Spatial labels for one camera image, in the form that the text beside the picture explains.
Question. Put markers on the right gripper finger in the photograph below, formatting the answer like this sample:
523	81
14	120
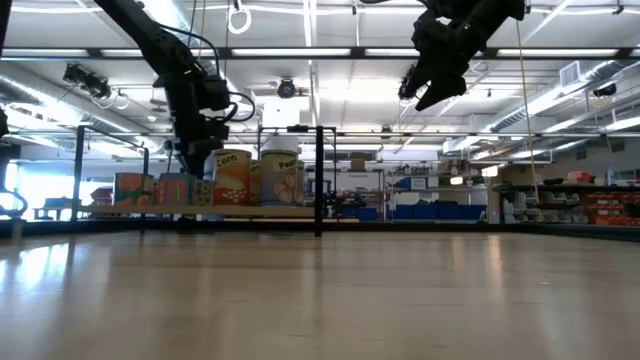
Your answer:
412	85
442	92

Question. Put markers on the tall corn can yellow label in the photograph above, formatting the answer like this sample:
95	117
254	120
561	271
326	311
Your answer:
231	180

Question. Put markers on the tall peaches can blue label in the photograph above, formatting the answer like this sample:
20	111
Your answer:
278	180

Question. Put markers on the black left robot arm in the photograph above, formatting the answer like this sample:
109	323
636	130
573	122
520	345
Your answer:
160	45

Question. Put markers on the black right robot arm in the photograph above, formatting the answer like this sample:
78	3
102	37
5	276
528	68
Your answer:
505	7

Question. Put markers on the brown cardboard box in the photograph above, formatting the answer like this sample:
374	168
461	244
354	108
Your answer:
358	165

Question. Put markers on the round black ceiling fixture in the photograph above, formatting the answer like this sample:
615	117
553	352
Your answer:
286	89

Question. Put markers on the blue box white label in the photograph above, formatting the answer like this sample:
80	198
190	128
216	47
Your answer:
405	184

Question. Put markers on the black ceiling-mounted device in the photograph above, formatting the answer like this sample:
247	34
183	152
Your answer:
87	81

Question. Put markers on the blue storage bin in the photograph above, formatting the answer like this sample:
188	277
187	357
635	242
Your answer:
474	212
425	212
449	212
402	212
366	214

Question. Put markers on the white air vent box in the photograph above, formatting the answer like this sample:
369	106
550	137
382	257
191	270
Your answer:
570	74

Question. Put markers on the black rack with grey bins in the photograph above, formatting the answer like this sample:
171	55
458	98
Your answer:
550	188

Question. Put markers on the silver ventilation duct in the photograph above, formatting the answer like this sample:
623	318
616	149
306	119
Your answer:
50	107
540	107

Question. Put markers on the wooden shelf with black frame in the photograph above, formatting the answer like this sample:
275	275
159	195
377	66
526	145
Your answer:
319	200

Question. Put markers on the black aluminium table frame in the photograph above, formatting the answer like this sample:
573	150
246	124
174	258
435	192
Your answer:
450	228

